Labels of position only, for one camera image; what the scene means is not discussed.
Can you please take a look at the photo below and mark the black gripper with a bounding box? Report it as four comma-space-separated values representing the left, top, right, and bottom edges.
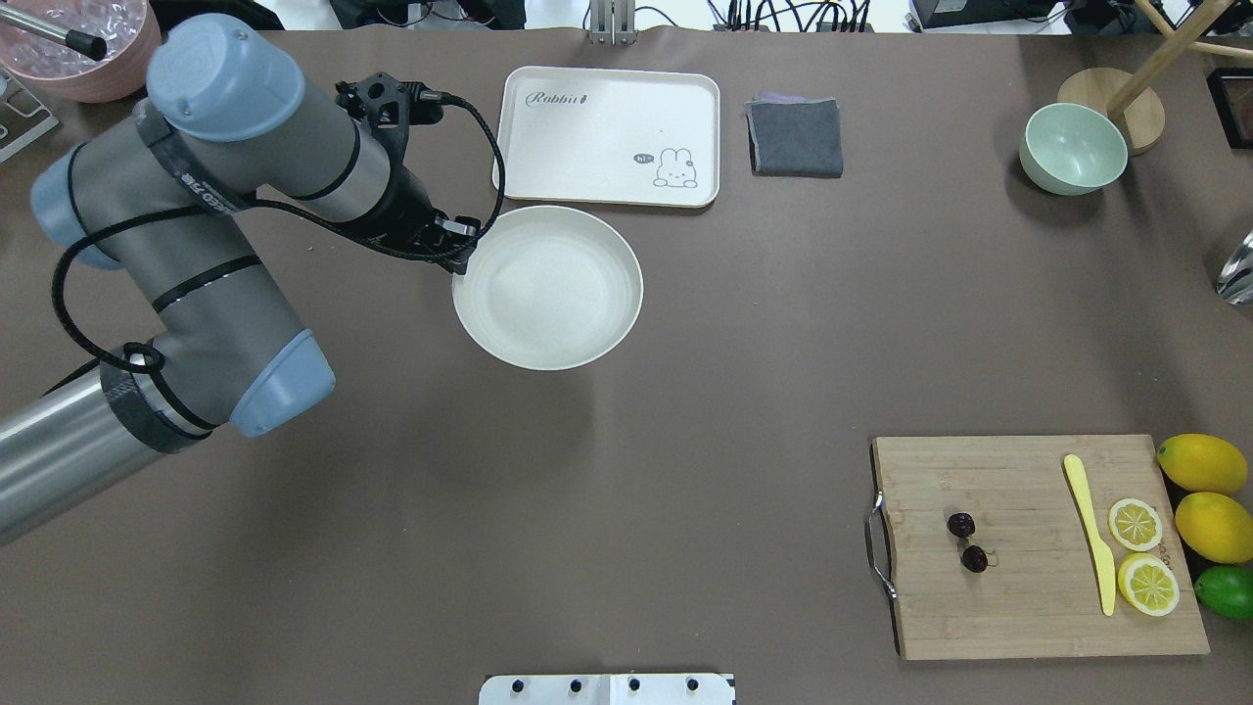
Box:
335, 71, 482, 275

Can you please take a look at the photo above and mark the beige round plate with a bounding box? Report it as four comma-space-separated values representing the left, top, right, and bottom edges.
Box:
451, 205, 644, 371

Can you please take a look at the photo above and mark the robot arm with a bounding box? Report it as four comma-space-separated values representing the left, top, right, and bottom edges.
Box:
1, 14, 489, 543

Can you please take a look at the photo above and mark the white rabbit tray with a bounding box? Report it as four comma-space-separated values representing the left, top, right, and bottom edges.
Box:
492, 66, 720, 209

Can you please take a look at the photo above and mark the dark red cherry upper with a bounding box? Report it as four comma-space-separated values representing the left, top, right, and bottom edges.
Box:
946, 512, 976, 540

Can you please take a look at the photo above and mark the dark red cherry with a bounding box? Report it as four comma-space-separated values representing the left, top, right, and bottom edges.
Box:
946, 512, 976, 540
959, 543, 991, 574

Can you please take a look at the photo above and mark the dark red cherry lower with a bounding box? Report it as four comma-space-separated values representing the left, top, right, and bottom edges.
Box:
959, 543, 991, 574

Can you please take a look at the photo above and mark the black framed tray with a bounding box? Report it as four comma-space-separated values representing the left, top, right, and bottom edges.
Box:
1207, 68, 1252, 149

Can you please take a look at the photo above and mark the grey folded cloth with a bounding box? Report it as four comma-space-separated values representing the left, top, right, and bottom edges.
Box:
746, 93, 845, 178

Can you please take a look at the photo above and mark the pink bowl with ice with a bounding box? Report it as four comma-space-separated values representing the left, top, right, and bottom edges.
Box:
3, 1, 162, 103

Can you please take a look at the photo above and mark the steel ice scoop in bowl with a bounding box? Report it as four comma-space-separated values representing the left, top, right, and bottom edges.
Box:
1, 3, 108, 60

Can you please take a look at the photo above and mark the mint green bowl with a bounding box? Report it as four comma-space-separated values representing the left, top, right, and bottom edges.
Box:
1017, 103, 1131, 197

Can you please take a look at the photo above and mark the bamboo cutting board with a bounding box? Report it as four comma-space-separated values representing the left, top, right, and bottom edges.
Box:
865, 436, 1210, 661

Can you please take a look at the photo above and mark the yellow plastic knife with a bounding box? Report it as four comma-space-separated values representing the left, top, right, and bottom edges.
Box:
1063, 452, 1118, 617

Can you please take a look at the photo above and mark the wooden mug tree stand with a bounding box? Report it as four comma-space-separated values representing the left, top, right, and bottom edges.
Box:
1056, 1, 1252, 157

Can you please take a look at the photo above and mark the lemon slice upper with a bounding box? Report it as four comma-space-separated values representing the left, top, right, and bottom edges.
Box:
1108, 498, 1164, 552

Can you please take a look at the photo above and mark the lemon slice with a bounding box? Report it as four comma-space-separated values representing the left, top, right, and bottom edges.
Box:
1108, 498, 1164, 552
1116, 552, 1182, 617

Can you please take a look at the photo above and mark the lemon slice lower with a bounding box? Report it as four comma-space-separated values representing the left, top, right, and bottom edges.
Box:
1116, 552, 1182, 617

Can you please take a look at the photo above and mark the steel scoop on table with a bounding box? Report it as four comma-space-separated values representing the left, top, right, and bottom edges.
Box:
1215, 230, 1253, 306

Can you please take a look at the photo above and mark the whole lemon far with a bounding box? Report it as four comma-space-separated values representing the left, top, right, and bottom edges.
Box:
1157, 433, 1249, 493

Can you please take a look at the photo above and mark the whole lemon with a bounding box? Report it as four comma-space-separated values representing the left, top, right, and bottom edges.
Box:
1157, 433, 1249, 493
1174, 492, 1252, 565

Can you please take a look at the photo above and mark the whole lemon near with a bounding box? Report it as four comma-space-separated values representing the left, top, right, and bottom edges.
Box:
1174, 492, 1252, 565

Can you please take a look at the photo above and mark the green lime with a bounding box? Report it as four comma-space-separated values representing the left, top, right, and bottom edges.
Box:
1193, 565, 1252, 620

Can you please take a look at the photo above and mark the aluminium frame post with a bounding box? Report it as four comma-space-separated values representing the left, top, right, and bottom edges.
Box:
586, 0, 638, 46

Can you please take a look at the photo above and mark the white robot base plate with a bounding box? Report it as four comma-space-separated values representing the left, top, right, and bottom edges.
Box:
477, 672, 737, 704

